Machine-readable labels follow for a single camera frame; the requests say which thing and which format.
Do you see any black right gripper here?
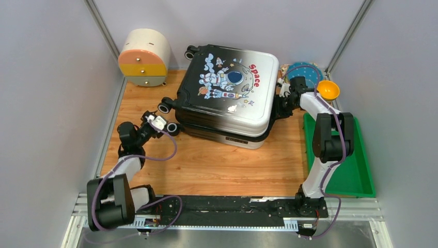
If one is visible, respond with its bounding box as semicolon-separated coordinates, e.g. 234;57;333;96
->
271;94;299;120

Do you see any astronaut print suitcase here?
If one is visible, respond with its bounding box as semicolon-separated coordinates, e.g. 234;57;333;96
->
158;44;279;149

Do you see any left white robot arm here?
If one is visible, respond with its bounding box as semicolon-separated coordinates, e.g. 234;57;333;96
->
87;111;168;231

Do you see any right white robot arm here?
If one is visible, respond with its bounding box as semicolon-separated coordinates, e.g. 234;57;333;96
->
275;76;354;216

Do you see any floral placemat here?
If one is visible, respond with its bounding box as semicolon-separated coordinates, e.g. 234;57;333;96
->
279;62;326;86

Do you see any cream mini drawer cabinet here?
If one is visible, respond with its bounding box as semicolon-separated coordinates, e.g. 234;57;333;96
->
118;28;171;87

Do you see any teal dotted plate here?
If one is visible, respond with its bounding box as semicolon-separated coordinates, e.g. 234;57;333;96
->
287;61;324;89

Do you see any orange bowl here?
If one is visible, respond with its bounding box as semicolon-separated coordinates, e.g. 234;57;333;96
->
317;80;340;101

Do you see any green plastic tray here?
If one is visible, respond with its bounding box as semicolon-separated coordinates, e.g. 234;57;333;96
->
303;113;377;198

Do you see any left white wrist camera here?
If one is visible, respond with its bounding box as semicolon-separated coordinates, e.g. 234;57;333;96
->
147;114;168;131

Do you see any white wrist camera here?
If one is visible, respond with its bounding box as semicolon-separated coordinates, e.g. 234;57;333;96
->
147;114;168;131
277;78;291;98

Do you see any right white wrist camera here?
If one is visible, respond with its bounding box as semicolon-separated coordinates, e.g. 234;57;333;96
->
277;78;291;98

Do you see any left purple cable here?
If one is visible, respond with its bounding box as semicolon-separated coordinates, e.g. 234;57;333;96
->
90;119;184;237

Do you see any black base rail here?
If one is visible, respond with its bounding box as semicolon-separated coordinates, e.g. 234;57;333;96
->
136;195;329;227

